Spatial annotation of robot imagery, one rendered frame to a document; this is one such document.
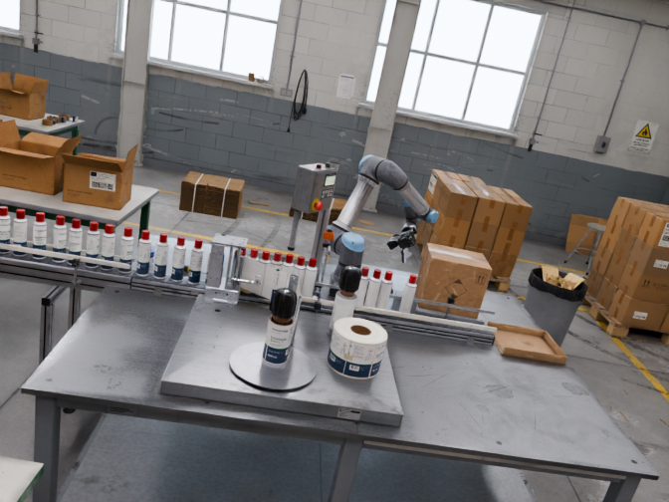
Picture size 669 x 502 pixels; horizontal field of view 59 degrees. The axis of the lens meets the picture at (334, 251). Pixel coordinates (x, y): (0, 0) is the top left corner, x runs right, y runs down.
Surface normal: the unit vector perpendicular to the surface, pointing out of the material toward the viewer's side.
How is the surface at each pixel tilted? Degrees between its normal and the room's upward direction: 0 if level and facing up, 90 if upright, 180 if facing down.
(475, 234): 90
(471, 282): 90
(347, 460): 90
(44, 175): 90
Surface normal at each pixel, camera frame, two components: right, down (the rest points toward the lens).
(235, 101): -0.02, 0.33
